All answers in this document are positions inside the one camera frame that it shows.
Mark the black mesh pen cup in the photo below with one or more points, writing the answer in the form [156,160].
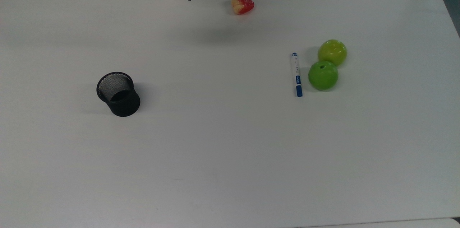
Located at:
[124,104]

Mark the dark green apple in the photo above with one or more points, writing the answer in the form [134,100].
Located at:
[323,76]

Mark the red and yellow toy fruit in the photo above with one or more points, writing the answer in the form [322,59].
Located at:
[243,4]

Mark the yellow-green apple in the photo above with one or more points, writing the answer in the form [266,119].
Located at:
[332,52]

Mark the white marker with blue cap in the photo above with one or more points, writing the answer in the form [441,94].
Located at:
[297,73]

